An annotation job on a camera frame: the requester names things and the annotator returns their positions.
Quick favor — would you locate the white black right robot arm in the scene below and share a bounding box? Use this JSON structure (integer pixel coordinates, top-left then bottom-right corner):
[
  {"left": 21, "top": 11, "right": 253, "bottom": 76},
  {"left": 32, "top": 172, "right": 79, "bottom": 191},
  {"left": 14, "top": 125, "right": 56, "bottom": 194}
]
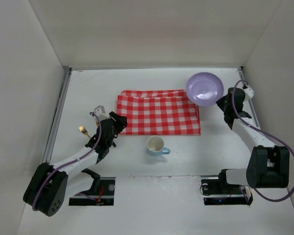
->
[{"left": 217, "top": 88, "right": 290, "bottom": 188}]

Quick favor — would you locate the lilac plastic plate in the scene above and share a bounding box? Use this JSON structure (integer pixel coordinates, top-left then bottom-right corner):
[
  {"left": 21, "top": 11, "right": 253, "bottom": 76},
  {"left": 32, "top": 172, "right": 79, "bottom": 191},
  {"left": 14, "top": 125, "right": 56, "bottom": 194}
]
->
[{"left": 186, "top": 72, "right": 224, "bottom": 107}]

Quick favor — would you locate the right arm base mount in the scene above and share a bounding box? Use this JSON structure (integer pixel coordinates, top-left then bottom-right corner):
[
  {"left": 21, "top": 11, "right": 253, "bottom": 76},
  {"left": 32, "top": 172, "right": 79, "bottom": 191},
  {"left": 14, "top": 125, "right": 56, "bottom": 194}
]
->
[{"left": 199, "top": 177, "right": 253, "bottom": 206}]

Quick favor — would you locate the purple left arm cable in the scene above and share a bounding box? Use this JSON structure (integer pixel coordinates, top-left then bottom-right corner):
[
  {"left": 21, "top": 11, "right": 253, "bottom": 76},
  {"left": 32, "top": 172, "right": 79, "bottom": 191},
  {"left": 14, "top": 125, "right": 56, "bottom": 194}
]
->
[{"left": 31, "top": 111, "right": 103, "bottom": 212}]

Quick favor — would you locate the right aluminium table rail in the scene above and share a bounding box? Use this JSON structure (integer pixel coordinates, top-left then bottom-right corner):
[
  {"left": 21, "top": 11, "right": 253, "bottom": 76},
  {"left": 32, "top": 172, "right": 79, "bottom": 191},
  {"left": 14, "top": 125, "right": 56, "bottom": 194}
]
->
[{"left": 237, "top": 66, "right": 262, "bottom": 130}]

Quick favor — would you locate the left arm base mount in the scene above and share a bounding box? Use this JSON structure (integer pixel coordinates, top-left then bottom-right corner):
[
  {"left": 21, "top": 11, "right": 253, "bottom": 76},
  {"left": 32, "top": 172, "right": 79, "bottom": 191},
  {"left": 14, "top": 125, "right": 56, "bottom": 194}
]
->
[{"left": 68, "top": 177, "right": 116, "bottom": 206}]

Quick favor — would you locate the black handled gold fork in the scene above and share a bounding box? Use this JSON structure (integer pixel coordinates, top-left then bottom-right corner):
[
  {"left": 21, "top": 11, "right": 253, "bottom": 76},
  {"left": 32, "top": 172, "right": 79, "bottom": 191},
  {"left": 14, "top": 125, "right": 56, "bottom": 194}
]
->
[{"left": 78, "top": 125, "right": 91, "bottom": 139}]

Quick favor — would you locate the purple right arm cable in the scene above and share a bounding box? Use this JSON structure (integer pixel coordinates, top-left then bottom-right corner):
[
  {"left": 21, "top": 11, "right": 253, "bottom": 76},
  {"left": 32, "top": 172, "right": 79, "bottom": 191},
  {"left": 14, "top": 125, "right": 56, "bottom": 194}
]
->
[{"left": 231, "top": 79, "right": 294, "bottom": 203}]

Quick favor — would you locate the red white checkered cloth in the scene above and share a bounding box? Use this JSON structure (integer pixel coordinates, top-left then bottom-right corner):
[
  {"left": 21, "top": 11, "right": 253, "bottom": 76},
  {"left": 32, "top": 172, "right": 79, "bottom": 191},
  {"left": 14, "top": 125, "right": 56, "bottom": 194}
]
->
[{"left": 117, "top": 90, "right": 201, "bottom": 135}]

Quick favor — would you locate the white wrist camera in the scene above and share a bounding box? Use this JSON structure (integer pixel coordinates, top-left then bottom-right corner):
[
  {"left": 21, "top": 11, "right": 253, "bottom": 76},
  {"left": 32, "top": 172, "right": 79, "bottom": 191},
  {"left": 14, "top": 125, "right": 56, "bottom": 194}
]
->
[
  {"left": 94, "top": 105, "right": 108, "bottom": 121},
  {"left": 243, "top": 85, "right": 254, "bottom": 101}
]

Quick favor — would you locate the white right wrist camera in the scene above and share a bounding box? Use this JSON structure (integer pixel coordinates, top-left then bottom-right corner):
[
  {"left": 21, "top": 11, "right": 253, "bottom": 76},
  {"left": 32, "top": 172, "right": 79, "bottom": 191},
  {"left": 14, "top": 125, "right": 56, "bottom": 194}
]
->
[{"left": 243, "top": 85, "right": 254, "bottom": 101}]

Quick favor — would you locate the aluminium table rail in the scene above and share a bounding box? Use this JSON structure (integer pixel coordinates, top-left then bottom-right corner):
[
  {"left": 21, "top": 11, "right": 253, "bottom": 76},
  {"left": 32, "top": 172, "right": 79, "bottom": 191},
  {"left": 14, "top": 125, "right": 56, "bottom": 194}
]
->
[
  {"left": 39, "top": 66, "right": 72, "bottom": 164},
  {"left": 237, "top": 66, "right": 262, "bottom": 130}
]

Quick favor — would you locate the left aluminium table rail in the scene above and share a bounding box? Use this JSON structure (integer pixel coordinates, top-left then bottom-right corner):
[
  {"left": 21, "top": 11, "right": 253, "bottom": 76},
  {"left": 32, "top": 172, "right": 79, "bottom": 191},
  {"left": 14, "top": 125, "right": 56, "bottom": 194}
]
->
[{"left": 39, "top": 66, "right": 72, "bottom": 164}]

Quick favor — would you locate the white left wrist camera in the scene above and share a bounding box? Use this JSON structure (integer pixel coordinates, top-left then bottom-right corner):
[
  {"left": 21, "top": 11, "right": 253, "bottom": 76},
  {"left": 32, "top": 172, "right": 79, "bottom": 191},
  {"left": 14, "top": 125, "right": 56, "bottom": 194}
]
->
[{"left": 94, "top": 105, "right": 108, "bottom": 121}]

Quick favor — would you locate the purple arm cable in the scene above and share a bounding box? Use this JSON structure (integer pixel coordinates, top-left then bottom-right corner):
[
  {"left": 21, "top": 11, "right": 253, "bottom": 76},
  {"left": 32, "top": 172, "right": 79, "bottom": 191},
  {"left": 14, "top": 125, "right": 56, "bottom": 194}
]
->
[
  {"left": 31, "top": 111, "right": 103, "bottom": 212},
  {"left": 231, "top": 79, "right": 294, "bottom": 203}
]

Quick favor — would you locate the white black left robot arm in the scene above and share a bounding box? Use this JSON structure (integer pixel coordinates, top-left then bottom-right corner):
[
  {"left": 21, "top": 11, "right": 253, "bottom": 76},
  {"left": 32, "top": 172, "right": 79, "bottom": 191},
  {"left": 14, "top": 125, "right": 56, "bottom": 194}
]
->
[{"left": 23, "top": 106, "right": 127, "bottom": 217}]

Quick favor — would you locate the blue white ceramic mug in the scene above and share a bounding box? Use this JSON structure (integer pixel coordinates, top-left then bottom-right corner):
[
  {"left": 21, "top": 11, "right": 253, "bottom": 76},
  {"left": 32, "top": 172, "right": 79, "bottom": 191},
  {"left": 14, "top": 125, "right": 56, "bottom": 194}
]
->
[{"left": 147, "top": 136, "right": 171, "bottom": 156}]

